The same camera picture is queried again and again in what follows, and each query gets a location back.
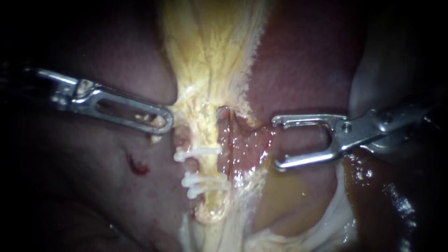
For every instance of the right arm instrument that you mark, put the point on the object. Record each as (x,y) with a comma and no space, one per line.
(378,127)

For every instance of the white clip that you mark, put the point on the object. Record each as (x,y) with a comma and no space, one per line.
(196,152)
(206,189)
(199,179)

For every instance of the right arm instrument jaw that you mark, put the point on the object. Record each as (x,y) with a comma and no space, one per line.
(308,159)
(308,118)

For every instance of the thin tube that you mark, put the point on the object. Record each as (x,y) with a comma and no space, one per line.
(210,140)

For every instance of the left arm instrument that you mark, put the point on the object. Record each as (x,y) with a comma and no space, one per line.
(66,94)

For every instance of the dark red liver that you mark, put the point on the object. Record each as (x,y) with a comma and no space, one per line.
(301,63)

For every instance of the gallbladder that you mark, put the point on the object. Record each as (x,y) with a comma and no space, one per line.
(210,52)

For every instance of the pale fatty tissue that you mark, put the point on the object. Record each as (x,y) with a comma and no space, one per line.
(245,217)

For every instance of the left arm instrument jaw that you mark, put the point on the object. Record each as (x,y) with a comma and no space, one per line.
(115,117)

